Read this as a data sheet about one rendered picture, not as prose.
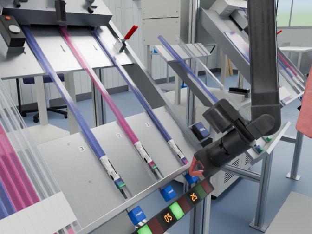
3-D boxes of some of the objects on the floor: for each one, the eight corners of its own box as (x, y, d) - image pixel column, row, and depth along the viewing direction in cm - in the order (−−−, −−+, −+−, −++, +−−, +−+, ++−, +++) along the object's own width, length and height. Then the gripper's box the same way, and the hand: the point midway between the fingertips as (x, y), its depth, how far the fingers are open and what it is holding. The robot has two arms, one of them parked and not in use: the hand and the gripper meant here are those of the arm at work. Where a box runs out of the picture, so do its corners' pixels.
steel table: (315, 82, 635) (321, 42, 609) (296, 94, 507) (304, 44, 481) (284, 79, 677) (289, 42, 651) (259, 89, 549) (264, 44, 523)
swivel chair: (61, 106, 419) (53, 26, 385) (84, 114, 377) (77, 25, 342) (15, 115, 372) (0, 25, 338) (35, 126, 329) (21, 24, 295)
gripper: (230, 165, 59) (186, 192, 68) (248, 151, 66) (206, 177, 76) (211, 139, 60) (171, 169, 70) (231, 128, 68) (192, 157, 78)
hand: (191, 172), depth 73 cm, fingers closed
